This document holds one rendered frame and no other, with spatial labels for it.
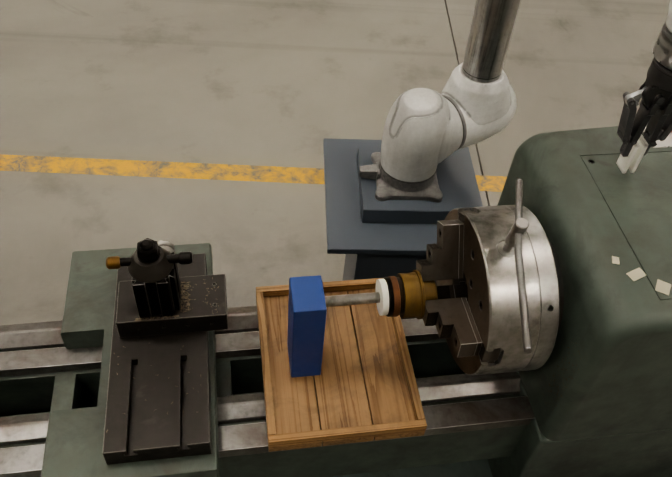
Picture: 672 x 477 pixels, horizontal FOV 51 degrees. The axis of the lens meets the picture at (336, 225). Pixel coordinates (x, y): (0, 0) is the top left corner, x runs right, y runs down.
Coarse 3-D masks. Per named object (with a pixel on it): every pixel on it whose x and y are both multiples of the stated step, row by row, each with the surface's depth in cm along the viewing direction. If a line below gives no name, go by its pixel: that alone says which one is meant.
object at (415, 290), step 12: (396, 276) 134; (408, 276) 130; (420, 276) 130; (396, 288) 128; (408, 288) 128; (420, 288) 129; (432, 288) 130; (396, 300) 128; (408, 300) 128; (420, 300) 128; (396, 312) 129; (408, 312) 129; (420, 312) 130
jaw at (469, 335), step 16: (432, 304) 128; (448, 304) 129; (464, 304) 129; (432, 320) 129; (448, 320) 126; (464, 320) 126; (448, 336) 128; (464, 336) 123; (480, 336) 124; (464, 352) 124; (480, 352) 125; (496, 352) 123
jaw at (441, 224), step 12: (444, 228) 128; (456, 228) 129; (444, 240) 129; (456, 240) 129; (432, 252) 129; (444, 252) 129; (456, 252) 130; (420, 264) 130; (432, 264) 130; (444, 264) 130; (456, 264) 130; (432, 276) 130; (444, 276) 130; (456, 276) 131
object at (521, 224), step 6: (516, 222) 114; (522, 222) 114; (528, 222) 114; (516, 228) 114; (522, 228) 113; (510, 234) 116; (522, 234) 115; (510, 240) 117; (504, 246) 120; (510, 246) 118; (510, 252) 121
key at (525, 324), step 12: (516, 180) 120; (516, 192) 119; (516, 204) 118; (516, 216) 116; (516, 240) 114; (516, 252) 113; (516, 264) 111; (528, 312) 104; (528, 324) 102; (528, 336) 100; (528, 348) 99
